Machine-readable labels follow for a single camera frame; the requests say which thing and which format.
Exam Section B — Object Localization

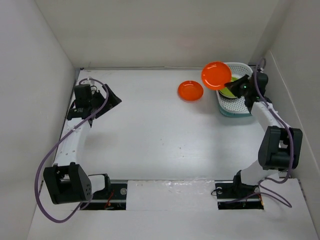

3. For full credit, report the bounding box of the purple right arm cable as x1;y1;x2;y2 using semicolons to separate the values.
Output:
226;57;294;209

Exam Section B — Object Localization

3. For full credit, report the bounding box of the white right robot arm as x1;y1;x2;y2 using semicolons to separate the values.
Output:
225;71;303;198

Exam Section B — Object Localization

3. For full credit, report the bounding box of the white perforated plastic bin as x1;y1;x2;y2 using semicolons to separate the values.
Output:
216;62;253;118

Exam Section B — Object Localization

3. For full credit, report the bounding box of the black metal base rail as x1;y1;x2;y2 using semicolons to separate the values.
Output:
86;179;264;212

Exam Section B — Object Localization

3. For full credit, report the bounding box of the orange plate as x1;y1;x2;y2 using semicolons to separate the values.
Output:
201;61;232;91
177;80;204;102

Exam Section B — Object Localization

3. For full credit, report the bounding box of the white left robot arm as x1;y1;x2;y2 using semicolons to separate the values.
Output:
43;84;121;205

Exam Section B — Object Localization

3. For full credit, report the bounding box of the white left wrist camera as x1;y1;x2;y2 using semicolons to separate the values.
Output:
78;77;95;86

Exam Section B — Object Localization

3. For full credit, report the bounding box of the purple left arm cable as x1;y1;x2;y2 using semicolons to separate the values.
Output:
34;77;110;223

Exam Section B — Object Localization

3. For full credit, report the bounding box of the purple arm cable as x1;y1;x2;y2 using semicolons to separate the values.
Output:
34;77;110;223
226;57;294;209

